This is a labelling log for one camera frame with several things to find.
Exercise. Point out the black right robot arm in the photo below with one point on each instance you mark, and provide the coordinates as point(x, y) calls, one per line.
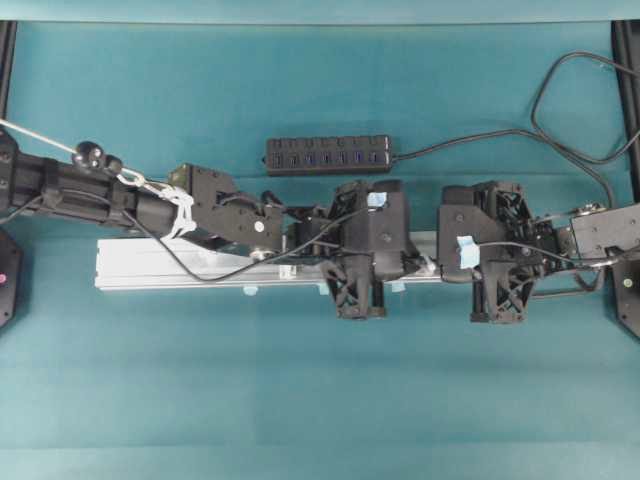
point(594, 238)

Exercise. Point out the black multi-port USB hub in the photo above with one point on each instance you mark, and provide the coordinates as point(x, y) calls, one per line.
point(342, 155)

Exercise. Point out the silver aluminium extrusion rail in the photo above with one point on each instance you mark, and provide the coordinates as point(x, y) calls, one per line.
point(140, 263)

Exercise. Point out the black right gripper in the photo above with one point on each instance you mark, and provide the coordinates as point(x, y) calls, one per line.
point(516, 251)

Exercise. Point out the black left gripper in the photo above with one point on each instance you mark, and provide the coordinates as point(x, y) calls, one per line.
point(342, 250)

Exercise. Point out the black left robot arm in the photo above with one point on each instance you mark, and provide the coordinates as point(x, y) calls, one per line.
point(201, 206)

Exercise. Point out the black right frame post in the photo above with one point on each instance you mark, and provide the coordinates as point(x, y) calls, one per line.
point(625, 48)

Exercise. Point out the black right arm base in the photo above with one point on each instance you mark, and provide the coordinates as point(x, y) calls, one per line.
point(623, 286)

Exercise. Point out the black frame post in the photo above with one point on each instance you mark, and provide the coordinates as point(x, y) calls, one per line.
point(8, 32)
point(625, 48)

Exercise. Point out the black left frame post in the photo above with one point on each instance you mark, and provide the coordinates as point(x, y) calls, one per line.
point(8, 32)

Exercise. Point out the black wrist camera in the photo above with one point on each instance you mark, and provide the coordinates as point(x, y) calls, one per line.
point(458, 253)
point(389, 238)

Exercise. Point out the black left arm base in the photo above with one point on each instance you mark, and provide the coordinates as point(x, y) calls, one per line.
point(11, 267)

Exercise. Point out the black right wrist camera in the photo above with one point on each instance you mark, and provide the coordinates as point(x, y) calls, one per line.
point(458, 253)

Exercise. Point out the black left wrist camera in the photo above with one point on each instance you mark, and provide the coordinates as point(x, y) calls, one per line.
point(389, 238)

